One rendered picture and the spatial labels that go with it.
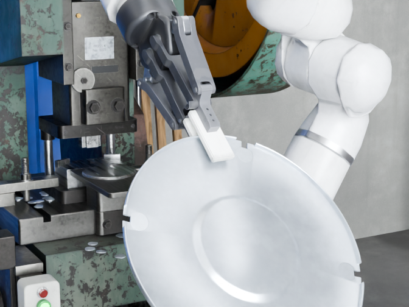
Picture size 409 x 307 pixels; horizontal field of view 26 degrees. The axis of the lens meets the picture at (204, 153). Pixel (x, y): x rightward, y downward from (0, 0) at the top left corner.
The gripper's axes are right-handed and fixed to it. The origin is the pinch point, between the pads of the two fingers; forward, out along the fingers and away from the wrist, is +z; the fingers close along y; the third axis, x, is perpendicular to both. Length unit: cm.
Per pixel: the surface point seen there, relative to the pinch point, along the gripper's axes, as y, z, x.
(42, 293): -84, -20, 11
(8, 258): -88, -31, 9
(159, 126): -162, -105, 112
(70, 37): -65, -70, 30
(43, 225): -92, -39, 21
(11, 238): -84, -34, 10
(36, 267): -88, -28, 14
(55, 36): -64, -70, 26
